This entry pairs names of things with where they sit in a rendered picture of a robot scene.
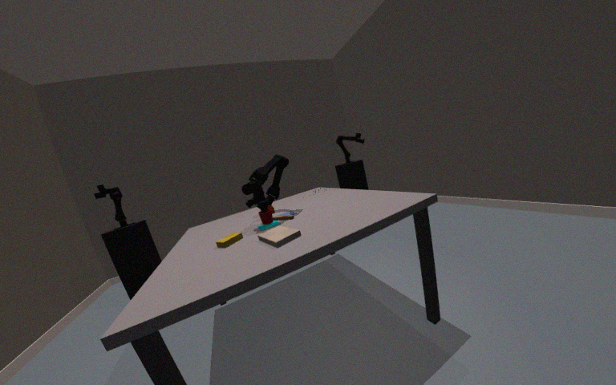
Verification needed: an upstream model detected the beige flat square block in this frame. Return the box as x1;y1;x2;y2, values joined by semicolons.
258;226;301;248

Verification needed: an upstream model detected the yellow rectangular block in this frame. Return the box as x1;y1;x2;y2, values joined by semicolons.
216;233;243;249

